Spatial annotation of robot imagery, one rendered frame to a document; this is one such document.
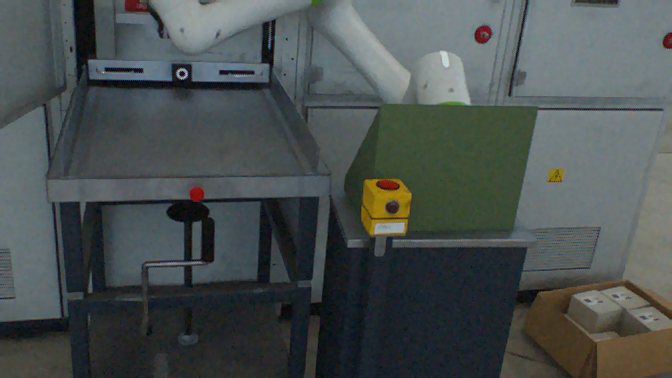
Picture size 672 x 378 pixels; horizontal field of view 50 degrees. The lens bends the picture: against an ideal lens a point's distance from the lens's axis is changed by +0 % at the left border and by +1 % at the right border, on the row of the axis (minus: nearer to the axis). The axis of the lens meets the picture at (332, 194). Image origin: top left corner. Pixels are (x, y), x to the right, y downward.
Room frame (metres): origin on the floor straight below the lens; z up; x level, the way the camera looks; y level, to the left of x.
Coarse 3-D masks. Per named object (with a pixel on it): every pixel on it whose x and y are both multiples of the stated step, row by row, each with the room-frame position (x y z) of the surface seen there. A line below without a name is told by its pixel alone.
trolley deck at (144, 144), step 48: (144, 96) 2.00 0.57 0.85; (192, 96) 2.04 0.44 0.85; (240, 96) 2.09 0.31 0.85; (96, 144) 1.59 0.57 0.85; (144, 144) 1.62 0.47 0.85; (192, 144) 1.64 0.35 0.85; (240, 144) 1.68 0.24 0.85; (288, 144) 1.70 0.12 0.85; (48, 192) 1.37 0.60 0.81; (96, 192) 1.39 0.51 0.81; (144, 192) 1.42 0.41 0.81; (240, 192) 1.47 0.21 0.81; (288, 192) 1.50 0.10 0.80
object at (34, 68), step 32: (0, 0) 1.76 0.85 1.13; (32, 0) 1.92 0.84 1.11; (0, 32) 1.74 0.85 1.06; (32, 32) 1.90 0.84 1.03; (0, 64) 1.73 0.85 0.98; (32, 64) 1.88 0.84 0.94; (64, 64) 2.01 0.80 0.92; (0, 96) 1.71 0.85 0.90; (32, 96) 1.87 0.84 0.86; (0, 128) 1.65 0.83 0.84
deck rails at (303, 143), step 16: (80, 80) 1.87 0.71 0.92; (80, 96) 1.83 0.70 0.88; (96, 96) 1.94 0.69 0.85; (272, 96) 2.11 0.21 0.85; (288, 96) 1.91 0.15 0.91; (80, 112) 1.79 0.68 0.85; (288, 112) 1.89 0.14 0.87; (80, 128) 1.68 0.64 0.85; (288, 128) 1.82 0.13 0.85; (304, 128) 1.68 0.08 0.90; (64, 144) 1.43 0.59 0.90; (80, 144) 1.57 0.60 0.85; (304, 144) 1.67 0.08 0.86; (64, 160) 1.41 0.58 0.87; (80, 160) 1.47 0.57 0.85; (304, 160) 1.59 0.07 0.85; (64, 176) 1.38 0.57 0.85
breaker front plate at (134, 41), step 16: (208, 0) 2.16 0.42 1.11; (128, 32) 2.10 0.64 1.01; (144, 32) 2.12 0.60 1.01; (256, 32) 2.20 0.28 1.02; (128, 48) 2.10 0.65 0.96; (144, 48) 2.11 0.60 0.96; (160, 48) 2.13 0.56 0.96; (224, 48) 2.18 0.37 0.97; (240, 48) 2.19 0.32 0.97; (256, 48) 2.20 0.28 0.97
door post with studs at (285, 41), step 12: (276, 24) 2.18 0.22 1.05; (288, 24) 2.19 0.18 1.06; (276, 36) 2.18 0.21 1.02; (288, 36) 2.19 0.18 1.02; (276, 48) 2.18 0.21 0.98; (288, 48) 2.19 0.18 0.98; (276, 60) 2.18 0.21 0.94; (288, 60) 2.19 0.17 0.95; (276, 72) 2.18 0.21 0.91; (288, 72) 2.19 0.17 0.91; (288, 84) 2.19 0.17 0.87; (276, 252) 2.19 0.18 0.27; (276, 264) 2.19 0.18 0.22; (276, 276) 2.19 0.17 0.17; (276, 312) 2.19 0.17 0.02
